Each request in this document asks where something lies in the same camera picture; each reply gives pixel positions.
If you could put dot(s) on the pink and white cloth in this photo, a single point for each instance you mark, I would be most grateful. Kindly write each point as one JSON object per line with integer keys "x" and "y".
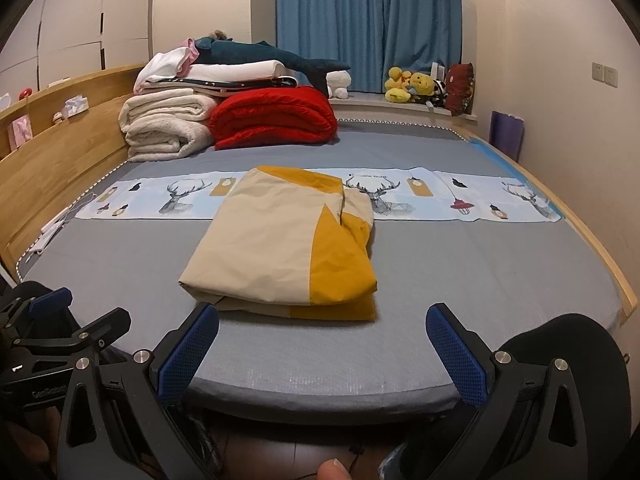
{"x": 160, "y": 67}

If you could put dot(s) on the wooden headboard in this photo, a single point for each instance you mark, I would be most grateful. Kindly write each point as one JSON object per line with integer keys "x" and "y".
{"x": 65, "y": 150}

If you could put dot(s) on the dark striped slipper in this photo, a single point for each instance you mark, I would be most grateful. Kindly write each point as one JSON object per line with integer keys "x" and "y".
{"x": 397, "y": 465}

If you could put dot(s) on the beige and yellow jacket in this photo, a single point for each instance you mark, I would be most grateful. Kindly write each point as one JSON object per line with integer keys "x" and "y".
{"x": 270, "y": 240}

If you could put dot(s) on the purple box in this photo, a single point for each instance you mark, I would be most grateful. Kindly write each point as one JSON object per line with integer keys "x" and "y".
{"x": 506, "y": 135}

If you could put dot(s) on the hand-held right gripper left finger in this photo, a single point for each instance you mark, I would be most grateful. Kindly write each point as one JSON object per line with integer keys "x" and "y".
{"x": 187, "y": 355}

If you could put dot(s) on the teal shark plush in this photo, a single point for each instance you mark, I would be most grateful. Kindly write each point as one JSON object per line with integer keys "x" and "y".
{"x": 260, "y": 52}

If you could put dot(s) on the window sill ledge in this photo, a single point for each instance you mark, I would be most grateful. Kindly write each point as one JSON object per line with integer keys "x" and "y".
{"x": 390, "y": 112}

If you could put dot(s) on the white wardrobe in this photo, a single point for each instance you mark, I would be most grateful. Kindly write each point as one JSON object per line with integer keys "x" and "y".
{"x": 75, "y": 20}

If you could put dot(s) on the person's toe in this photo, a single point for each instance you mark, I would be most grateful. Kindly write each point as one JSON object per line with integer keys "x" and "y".
{"x": 335, "y": 470}

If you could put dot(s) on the cream folded blanket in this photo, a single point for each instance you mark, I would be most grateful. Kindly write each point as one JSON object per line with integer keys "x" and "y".
{"x": 165, "y": 125}

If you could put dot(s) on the red folded quilt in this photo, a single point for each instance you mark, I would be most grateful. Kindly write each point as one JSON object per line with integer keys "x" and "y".
{"x": 270, "y": 115}

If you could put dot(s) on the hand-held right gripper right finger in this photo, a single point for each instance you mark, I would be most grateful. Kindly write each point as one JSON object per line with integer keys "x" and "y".
{"x": 457, "y": 355}

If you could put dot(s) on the pink gift bag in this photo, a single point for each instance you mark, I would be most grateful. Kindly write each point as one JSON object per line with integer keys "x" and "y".
{"x": 21, "y": 132}

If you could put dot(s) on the black white striped plush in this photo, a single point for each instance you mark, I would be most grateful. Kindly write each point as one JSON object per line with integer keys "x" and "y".
{"x": 436, "y": 94}

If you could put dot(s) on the dark patterned folded cloth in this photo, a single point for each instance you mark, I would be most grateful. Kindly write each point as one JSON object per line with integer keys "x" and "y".
{"x": 240, "y": 86}

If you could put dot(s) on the tissue pack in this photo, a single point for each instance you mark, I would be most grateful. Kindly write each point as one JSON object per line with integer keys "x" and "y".
{"x": 75, "y": 106}

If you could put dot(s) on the small red object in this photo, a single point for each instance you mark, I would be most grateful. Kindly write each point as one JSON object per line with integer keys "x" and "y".
{"x": 25, "y": 93}

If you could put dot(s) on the white wall socket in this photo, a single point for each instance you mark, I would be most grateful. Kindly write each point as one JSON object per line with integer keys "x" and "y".
{"x": 598, "y": 72}
{"x": 610, "y": 75}

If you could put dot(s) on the person's left hand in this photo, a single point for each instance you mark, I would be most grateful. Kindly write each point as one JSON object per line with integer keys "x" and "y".
{"x": 22, "y": 442}

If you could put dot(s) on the white folded quilt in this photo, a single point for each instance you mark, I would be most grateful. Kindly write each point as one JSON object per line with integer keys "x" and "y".
{"x": 235, "y": 70}

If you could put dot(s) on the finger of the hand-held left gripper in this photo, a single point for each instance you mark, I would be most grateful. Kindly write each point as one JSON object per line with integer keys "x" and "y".
{"x": 100, "y": 327}
{"x": 50, "y": 301}

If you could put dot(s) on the grey bed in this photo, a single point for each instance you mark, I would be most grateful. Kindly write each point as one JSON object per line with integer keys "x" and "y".
{"x": 500, "y": 285}

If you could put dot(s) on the person's right leg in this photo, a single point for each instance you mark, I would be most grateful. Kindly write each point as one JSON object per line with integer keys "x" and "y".
{"x": 602, "y": 385}

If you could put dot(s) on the yellow plush toy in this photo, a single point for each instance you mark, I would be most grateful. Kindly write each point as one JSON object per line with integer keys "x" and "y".
{"x": 397, "y": 85}
{"x": 422, "y": 87}

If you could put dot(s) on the blue curtain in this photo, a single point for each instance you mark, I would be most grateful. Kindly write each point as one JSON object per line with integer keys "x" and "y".
{"x": 370, "y": 10}

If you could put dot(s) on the white plush toy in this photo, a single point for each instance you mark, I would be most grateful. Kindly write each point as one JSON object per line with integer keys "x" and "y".
{"x": 340, "y": 82}

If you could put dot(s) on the dark red bag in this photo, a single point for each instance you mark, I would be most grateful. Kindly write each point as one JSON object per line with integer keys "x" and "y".
{"x": 459, "y": 90}

